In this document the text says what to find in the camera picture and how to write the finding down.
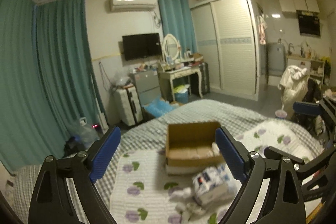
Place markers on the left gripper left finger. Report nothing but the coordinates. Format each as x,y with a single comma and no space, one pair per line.
51,201

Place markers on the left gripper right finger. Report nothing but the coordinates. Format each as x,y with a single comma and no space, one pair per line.
283,203

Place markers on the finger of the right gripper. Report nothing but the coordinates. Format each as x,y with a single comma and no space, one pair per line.
311,176
306,108

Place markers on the white socks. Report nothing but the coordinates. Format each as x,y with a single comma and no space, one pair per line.
185,203

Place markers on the white clothes pile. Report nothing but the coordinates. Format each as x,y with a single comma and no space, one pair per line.
293,87

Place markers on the clear water jug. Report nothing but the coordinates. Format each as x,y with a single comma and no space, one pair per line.
83,132

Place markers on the grey washing machine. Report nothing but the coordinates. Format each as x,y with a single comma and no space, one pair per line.
276,58

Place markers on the white floral quilt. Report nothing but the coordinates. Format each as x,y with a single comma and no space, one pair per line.
172,173

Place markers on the black range hood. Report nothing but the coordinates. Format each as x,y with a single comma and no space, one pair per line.
309,24

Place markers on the white suitcase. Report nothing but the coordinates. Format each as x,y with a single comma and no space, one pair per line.
128,105

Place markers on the hanging pink clothes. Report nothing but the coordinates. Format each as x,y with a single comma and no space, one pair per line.
262,26

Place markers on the grey checkered bed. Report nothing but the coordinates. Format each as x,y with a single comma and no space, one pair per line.
254,130

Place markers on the brown cardboard box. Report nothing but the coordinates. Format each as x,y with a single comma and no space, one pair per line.
190,145

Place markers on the white sliding wardrobe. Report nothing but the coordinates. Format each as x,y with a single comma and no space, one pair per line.
226,36

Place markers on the blue bubble wrap bag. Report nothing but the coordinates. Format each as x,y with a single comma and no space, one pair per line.
159,107

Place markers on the large teal curtain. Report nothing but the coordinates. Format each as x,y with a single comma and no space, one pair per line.
47,79

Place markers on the blue waste basket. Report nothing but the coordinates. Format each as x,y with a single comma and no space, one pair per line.
182,96

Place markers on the grey mini fridge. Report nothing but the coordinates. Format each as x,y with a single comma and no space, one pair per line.
147,86

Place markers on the white dressing table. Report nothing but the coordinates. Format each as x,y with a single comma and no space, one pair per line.
166,80

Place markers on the oval vanity mirror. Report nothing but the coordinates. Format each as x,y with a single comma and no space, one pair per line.
171,48

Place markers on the narrow blue curtain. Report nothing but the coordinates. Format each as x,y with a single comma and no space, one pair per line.
177,20

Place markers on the white air conditioner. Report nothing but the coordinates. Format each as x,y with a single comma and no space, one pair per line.
132,5

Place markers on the white wall cabinets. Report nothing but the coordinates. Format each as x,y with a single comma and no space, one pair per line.
292,6

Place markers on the black wall television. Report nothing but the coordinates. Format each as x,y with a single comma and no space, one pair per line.
141,46

